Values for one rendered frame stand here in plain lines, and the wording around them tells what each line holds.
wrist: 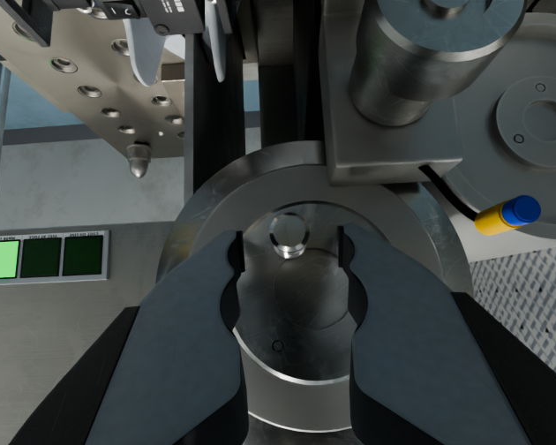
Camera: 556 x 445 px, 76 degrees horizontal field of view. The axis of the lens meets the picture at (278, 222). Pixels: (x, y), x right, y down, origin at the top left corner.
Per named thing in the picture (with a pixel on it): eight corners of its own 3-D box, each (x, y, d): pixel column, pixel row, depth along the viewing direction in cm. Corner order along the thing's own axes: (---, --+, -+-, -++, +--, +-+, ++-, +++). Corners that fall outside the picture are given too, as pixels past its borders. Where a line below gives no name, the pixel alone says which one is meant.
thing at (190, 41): (193, -80, 22) (193, 209, 18) (244, 110, 45) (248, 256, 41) (185, -80, 22) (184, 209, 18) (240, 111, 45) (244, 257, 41)
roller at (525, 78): (646, 3, 18) (715, 235, 16) (441, 171, 43) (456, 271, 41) (409, 19, 19) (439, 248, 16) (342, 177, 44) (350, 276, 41)
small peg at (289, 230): (265, 215, 12) (304, 207, 12) (270, 230, 15) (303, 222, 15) (273, 255, 12) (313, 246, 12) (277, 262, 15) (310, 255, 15)
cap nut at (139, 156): (146, 143, 51) (146, 172, 50) (156, 153, 55) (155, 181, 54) (121, 144, 51) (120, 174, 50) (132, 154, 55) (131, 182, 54)
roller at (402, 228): (424, 153, 17) (469, 423, 14) (345, 238, 42) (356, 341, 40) (179, 174, 17) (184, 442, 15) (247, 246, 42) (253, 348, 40)
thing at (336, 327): (273, 422, 14) (193, 248, 15) (275, 406, 16) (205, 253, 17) (443, 330, 14) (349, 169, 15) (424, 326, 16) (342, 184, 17)
